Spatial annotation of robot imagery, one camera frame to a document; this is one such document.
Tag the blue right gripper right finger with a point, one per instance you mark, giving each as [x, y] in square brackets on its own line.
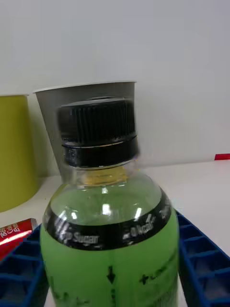
[206, 266]

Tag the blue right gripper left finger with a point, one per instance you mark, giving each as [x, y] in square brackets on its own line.
[20, 273]

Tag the green label plastic bottle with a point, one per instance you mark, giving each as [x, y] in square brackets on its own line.
[107, 216]

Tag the red drink can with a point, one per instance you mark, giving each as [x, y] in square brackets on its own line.
[13, 233]

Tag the yellow-green plastic waste bin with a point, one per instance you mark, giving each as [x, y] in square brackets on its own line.
[14, 148]

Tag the grey plastic waste bin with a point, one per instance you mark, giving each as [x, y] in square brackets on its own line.
[79, 98]

